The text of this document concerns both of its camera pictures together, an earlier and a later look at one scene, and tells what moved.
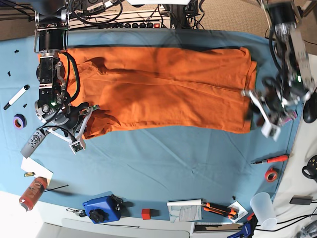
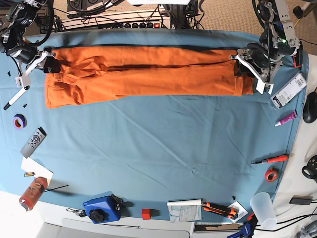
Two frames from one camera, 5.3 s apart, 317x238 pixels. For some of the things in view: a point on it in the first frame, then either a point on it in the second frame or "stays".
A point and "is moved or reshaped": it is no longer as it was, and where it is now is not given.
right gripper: x=262 y=110 to x=256 y=62
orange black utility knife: x=229 y=213 stays
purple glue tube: x=290 y=119 stays
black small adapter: x=301 y=200 stays
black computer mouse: x=309 y=110 stays
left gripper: x=78 y=118 to x=46 y=61
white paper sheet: x=28 y=165 stays
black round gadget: x=311 y=167 stays
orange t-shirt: x=144 y=90 is moved or reshaped
